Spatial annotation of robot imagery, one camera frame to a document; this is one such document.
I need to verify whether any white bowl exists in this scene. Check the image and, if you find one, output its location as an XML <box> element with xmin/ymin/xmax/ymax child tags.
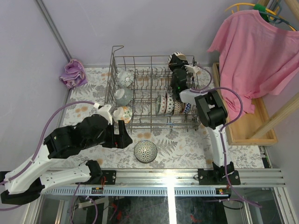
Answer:
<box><xmin>160</xmin><ymin>93</ymin><xmax>167</xmax><ymax>114</ymax></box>
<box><xmin>165</xmin><ymin>93</ymin><xmax>175</xmax><ymax>114</ymax></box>

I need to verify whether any black patterned bowl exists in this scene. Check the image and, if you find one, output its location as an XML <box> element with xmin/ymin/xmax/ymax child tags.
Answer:
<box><xmin>134</xmin><ymin>140</ymin><xmax>158</xmax><ymax>164</ymax></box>

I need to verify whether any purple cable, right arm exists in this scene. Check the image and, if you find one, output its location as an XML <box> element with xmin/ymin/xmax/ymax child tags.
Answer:
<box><xmin>190</xmin><ymin>64</ymin><xmax>263</xmax><ymax>208</ymax></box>

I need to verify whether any grey dotted bowl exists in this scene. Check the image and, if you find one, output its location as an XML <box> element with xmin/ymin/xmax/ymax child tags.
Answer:
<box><xmin>114</xmin><ymin>88</ymin><xmax>133</xmax><ymax>106</ymax></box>

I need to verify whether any purple crumpled cloth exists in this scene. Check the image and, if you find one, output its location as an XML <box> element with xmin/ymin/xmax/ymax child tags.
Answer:
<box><xmin>59</xmin><ymin>59</ymin><xmax>88</xmax><ymax>89</ymax></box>

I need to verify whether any aluminium frame rail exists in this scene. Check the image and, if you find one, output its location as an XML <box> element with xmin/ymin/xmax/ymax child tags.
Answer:
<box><xmin>35</xmin><ymin>168</ymin><xmax>287</xmax><ymax>187</ymax></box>

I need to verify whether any wooden tray frame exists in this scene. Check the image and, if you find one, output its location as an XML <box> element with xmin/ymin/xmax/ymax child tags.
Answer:
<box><xmin>212</xmin><ymin>62</ymin><xmax>278</xmax><ymax>146</ymax></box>

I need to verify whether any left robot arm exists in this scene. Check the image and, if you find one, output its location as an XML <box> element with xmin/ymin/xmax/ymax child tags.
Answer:
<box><xmin>0</xmin><ymin>114</ymin><xmax>133</xmax><ymax>205</ymax></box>

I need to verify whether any corner aluminium post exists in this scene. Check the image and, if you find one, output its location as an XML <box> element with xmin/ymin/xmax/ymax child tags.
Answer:
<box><xmin>34</xmin><ymin>0</ymin><xmax>71</xmax><ymax>61</ymax></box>

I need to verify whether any yellow clothes hanger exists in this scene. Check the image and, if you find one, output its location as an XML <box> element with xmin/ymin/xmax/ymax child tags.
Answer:
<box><xmin>225</xmin><ymin>0</ymin><xmax>298</xmax><ymax>31</ymax></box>

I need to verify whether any brown lattice patterned bowl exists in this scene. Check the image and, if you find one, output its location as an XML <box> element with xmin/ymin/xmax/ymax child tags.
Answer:
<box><xmin>173</xmin><ymin>100</ymin><xmax>184</xmax><ymax>115</ymax></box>

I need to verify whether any cream bowl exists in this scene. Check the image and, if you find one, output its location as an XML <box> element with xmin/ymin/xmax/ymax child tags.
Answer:
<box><xmin>167</xmin><ymin>51</ymin><xmax>186</xmax><ymax>64</ymax></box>

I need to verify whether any white wrist camera, left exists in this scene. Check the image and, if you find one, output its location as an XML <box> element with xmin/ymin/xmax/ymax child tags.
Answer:
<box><xmin>93</xmin><ymin>103</ymin><xmax>117</xmax><ymax>125</ymax></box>

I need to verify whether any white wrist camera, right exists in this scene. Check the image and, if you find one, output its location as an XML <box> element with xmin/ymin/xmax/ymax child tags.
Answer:
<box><xmin>184</xmin><ymin>62</ymin><xmax>200</xmax><ymax>76</ymax></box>

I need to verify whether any grey wire dish rack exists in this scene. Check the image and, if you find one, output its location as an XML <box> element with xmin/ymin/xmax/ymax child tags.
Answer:
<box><xmin>105</xmin><ymin>45</ymin><xmax>200</xmax><ymax>131</ymax></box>

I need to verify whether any green diamond patterned bowl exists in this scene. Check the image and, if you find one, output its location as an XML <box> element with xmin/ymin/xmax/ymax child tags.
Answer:
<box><xmin>155</xmin><ymin>94</ymin><xmax>162</xmax><ymax>115</ymax></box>

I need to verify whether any blue zigzag bowl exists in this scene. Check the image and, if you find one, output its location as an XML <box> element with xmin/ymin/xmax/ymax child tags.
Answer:
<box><xmin>183</xmin><ymin>103</ymin><xmax>192</xmax><ymax>113</ymax></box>

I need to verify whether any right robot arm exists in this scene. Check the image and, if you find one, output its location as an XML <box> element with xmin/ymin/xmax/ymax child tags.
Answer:
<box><xmin>168</xmin><ymin>52</ymin><xmax>235</xmax><ymax>184</ymax></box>

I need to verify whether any slotted cable duct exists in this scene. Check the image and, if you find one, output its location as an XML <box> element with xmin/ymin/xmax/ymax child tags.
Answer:
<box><xmin>46</xmin><ymin>186</ymin><xmax>231</xmax><ymax>197</ymax></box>

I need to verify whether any white wrist camera, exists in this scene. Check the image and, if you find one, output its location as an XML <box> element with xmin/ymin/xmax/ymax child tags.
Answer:
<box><xmin>93</xmin><ymin>103</ymin><xmax>117</xmax><ymax>125</ymax></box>
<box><xmin>184</xmin><ymin>62</ymin><xmax>200</xmax><ymax>76</ymax></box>

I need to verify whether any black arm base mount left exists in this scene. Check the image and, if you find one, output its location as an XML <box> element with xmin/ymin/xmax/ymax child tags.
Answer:
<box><xmin>100</xmin><ymin>170</ymin><xmax>117</xmax><ymax>186</ymax></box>

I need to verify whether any floral table mat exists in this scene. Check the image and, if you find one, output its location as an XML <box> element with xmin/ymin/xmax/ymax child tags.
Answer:
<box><xmin>50</xmin><ymin>66</ymin><xmax>266</xmax><ymax>169</ymax></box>

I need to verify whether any yellow floral bowl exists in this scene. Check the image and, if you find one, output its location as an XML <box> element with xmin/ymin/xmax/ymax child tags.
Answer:
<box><xmin>113</xmin><ymin>106</ymin><xmax>133</xmax><ymax>124</ymax></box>

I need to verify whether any pink t-shirt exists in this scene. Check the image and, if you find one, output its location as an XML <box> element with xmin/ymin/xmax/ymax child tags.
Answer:
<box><xmin>208</xmin><ymin>10</ymin><xmax>299</xmax><ymax>119</ymax></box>

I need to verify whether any teal clothes hanger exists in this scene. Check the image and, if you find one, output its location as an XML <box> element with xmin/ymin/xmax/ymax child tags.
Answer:
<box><xmin>253</xmin><ymin>4</ymin><xmax>296</xmax><ymax>31</ymax></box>

